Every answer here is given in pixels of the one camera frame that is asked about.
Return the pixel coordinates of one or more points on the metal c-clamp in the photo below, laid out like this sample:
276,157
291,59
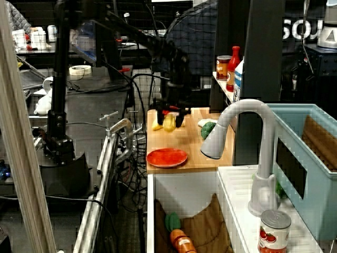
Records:
123,126

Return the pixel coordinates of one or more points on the orange toy carrot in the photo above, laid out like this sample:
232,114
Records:
181,239

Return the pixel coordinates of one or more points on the toy fried egg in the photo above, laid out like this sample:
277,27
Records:
204,122

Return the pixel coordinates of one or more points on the brown cloth in bin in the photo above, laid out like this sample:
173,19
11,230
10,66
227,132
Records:
319,142

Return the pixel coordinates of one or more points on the light blue plastic bin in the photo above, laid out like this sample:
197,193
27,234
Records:
321,200

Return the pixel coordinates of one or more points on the red ketchup bottle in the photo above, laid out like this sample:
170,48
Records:
232,71

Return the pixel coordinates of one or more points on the red round plate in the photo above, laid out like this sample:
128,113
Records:
166,157

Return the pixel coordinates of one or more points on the white wall shelf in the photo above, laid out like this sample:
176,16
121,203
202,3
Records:
222,85

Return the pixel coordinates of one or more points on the white appliance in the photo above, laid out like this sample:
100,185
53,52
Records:
327,31

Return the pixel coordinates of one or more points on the black vertical post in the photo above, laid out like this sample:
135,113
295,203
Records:
263,52

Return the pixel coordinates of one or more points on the aluminium frame rail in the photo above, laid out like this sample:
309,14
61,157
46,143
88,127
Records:
92,200

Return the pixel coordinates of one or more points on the blue white carton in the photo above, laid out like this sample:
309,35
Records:
238,81

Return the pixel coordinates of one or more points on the white curved object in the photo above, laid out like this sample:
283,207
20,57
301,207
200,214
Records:
44,102

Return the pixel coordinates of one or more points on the yellow toy banana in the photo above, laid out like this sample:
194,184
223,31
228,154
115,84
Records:
156,127

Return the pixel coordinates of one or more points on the light wooden plank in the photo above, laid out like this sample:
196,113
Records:
18,131

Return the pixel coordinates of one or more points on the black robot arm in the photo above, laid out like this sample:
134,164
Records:
59,79

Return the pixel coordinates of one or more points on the wooden counter board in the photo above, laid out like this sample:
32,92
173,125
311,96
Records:
192,142

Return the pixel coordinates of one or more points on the green toy broccoli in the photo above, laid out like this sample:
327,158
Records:
208,130

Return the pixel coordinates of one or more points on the dark blue jacket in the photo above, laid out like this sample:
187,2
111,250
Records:
194,39

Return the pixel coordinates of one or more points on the grey toy faucet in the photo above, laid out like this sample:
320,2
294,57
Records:
264,147

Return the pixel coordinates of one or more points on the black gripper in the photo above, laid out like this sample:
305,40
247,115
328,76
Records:
176,95

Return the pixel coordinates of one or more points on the white toy sink unit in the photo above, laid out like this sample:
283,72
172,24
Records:
184,189

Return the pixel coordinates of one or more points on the grey quilted jacket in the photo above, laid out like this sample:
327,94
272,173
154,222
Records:
18,18

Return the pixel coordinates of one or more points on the brown quilted cloth in sink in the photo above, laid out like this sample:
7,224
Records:
210,226

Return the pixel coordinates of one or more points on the white plastic container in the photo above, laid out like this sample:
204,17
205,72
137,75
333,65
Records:
39,38

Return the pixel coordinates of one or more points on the brown label soup can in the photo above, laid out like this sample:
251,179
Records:
223,67

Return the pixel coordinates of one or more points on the tomato soup can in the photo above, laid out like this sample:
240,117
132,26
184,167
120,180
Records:
273,232

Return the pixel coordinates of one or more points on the white tape roll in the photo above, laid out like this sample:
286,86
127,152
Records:
80,70

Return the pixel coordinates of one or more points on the silver drink can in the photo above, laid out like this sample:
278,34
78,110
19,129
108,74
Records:
51,33

